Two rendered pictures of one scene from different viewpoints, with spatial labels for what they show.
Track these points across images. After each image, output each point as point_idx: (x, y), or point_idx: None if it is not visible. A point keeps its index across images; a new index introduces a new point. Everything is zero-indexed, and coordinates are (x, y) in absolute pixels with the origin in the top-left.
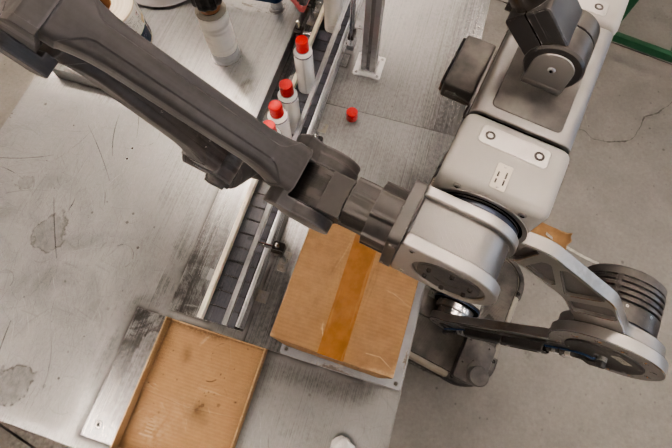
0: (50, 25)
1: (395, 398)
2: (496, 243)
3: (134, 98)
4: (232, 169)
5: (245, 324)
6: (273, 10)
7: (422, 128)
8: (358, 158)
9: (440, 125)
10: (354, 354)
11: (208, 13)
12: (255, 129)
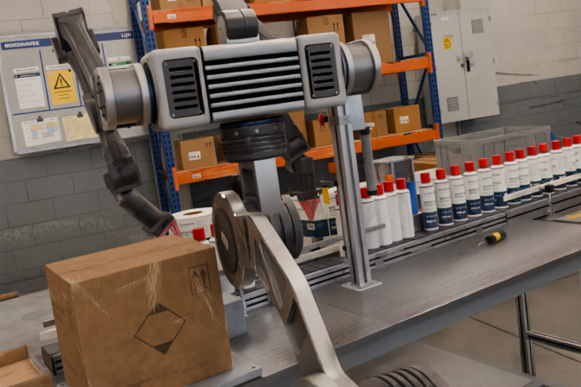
0: (60, 18)
1: None
2: (130, 72)
3: (86, 88)
4: (119, 171)
5: (62, 373)
6: None
7: (361, 316)
8: (280, 320)
9: (382, 317)
10: (70, 274)
11: None
12: (98, 66)
